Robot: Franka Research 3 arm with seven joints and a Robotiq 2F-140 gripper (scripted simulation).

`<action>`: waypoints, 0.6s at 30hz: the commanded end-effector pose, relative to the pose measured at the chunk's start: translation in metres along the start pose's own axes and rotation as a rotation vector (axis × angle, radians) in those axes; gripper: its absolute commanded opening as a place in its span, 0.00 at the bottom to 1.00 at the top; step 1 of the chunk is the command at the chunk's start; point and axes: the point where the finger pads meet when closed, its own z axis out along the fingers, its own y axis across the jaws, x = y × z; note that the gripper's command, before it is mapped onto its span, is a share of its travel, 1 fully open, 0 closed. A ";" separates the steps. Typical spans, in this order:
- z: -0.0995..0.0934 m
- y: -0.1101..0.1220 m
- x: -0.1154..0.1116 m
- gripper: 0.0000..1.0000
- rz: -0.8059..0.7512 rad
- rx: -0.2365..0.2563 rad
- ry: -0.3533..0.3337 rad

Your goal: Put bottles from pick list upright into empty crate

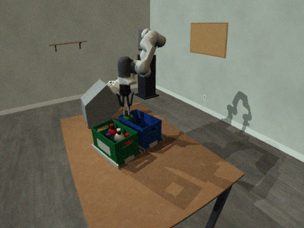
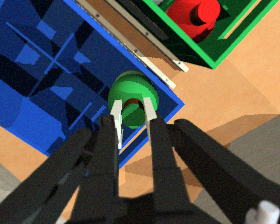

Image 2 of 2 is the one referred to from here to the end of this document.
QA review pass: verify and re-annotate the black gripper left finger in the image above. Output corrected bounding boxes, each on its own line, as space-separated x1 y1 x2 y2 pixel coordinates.
0 100 124 224

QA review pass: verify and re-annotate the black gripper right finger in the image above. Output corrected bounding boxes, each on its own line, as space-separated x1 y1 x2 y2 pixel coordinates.
143 97 280 224

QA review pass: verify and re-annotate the green crate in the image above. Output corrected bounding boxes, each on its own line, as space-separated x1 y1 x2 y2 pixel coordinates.
115 0 270 63

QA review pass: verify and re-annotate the blue crate with dividers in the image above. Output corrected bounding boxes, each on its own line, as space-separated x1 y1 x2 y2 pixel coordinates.
0 0 172 157

